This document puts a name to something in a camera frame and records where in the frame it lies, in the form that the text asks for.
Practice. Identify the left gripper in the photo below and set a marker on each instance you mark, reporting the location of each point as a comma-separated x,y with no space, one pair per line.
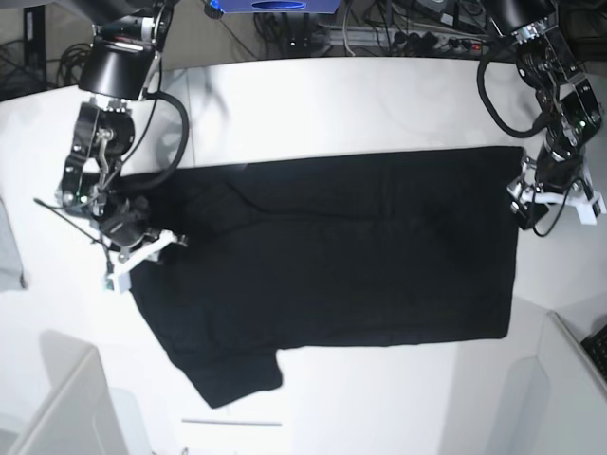
547,181

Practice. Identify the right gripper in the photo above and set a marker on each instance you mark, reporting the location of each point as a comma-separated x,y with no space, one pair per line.
128,238

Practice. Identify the black T-shirt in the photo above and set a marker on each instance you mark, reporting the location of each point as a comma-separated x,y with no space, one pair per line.
370,250

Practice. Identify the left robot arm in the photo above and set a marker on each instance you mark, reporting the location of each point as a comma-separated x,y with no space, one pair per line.
570,113

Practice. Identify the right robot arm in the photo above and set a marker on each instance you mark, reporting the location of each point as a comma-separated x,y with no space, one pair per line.
128,40

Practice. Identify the black keyboard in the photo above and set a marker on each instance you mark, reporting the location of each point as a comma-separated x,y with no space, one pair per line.
596,347

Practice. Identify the white partition panel left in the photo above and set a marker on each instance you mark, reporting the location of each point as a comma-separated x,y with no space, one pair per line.
77,417

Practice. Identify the white partition panel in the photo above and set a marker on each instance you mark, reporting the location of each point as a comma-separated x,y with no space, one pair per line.
77,417
553,402

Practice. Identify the white partition panel right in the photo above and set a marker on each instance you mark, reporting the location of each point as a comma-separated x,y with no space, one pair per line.
553,402

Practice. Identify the black device on floor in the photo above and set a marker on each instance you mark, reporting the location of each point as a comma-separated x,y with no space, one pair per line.
34,36

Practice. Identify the blue box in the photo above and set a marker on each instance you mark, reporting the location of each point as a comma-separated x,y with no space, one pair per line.
296,6

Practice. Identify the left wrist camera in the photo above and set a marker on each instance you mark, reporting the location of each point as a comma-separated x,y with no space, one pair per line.
589,212

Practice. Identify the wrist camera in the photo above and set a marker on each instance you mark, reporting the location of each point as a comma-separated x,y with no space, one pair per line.
117,283
589,212

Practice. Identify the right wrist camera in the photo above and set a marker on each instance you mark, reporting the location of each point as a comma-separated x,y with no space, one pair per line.
117,283

